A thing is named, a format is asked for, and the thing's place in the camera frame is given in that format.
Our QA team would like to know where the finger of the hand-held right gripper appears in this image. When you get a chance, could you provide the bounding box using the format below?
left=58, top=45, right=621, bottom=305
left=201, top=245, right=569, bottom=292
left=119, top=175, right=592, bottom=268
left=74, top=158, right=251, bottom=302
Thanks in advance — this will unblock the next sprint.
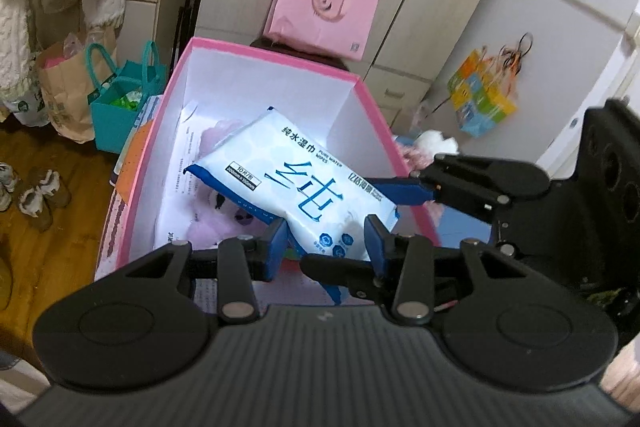
left=299, top=252, right=468, bottom=310
left=372, top=154, right=549, bottom=224

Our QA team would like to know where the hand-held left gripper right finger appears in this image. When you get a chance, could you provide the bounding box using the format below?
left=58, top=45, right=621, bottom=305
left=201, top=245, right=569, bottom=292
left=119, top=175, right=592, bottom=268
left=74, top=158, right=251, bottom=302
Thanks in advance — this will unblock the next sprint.
left=364, top=214, right=571, bottom=324

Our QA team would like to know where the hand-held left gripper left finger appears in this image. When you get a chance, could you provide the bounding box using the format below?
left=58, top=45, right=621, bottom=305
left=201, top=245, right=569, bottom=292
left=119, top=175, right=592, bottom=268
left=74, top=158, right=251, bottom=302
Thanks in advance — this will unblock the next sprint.
left=75, top=219, right=292, bottom=324

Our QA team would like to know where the purple plush toy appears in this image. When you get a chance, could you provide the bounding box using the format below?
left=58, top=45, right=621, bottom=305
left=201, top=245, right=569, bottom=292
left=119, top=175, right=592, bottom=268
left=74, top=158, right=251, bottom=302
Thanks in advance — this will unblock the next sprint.
left=172, top=119, right=273, bottom=250

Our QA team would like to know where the blue white wet wipes pack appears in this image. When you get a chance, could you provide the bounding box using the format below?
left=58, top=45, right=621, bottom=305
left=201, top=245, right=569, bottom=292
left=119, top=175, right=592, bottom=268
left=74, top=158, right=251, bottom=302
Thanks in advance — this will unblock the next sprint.
left=187, top=107, right=401, bottom=306

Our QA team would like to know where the pink cardboard box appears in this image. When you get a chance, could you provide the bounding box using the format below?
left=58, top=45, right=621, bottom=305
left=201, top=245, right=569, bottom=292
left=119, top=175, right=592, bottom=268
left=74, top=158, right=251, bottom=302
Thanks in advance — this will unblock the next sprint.
left=94, top=37, right=442, bottom=309

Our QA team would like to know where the white fluffy plush toy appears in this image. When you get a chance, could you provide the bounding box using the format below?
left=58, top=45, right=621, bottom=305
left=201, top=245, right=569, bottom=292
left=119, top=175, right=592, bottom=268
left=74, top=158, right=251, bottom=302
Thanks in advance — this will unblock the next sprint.
left=416, top=129, right=461, bottom=156

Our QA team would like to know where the colourful hanging bag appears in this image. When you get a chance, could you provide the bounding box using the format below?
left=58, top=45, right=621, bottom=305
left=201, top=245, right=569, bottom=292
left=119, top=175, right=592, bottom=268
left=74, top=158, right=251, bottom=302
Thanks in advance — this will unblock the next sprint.
left=446, top=32, right=535, bottom=138

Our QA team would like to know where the printed paper sheet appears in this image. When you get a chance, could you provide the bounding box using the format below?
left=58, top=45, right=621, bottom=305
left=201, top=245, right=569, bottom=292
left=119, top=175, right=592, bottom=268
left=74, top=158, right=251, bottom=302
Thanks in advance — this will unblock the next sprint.
left=154, top=103, right=221, bottom=253

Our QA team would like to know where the white door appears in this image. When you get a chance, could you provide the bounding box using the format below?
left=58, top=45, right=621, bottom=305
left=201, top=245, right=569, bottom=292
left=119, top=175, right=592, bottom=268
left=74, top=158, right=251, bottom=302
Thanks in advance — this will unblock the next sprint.
left=537, top=0, right=640, bottom=180

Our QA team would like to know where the orange flat folder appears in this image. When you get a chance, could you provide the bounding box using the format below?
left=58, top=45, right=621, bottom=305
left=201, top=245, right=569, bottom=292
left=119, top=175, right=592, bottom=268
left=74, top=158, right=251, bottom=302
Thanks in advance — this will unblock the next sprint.
left=112, top=95, right=163, bottom=204

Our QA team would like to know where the black suitcase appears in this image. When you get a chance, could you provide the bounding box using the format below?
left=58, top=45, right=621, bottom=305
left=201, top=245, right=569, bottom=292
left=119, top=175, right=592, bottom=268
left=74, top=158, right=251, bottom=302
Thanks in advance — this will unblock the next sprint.
left=249, top=36, right=352, bottom=72

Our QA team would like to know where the teal gift bag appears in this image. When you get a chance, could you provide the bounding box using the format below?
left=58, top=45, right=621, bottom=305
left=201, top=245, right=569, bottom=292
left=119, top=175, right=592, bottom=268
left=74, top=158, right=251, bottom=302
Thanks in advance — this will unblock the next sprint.
left=84, top=41, right=169, bottom=154

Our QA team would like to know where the brown fuzzy shoe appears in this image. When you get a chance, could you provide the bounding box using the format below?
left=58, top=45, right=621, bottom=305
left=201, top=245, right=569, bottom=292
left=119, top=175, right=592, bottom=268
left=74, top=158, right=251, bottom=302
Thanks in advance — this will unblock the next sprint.
left=36, top=169, right=72, bottom=208
left=19, top=187, right=55, bottom=234

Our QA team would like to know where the brown paper bag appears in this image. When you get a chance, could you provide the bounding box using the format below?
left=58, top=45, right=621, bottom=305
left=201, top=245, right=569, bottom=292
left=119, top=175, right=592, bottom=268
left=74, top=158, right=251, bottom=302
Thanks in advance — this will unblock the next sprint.
left=34, top=32, right=119, bottom=144

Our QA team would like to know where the white sneaker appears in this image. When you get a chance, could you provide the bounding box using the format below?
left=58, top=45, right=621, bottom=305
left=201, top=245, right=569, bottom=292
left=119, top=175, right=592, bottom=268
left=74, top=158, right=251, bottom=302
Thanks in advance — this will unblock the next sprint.
left=0, top=162, right=20, bottom=212

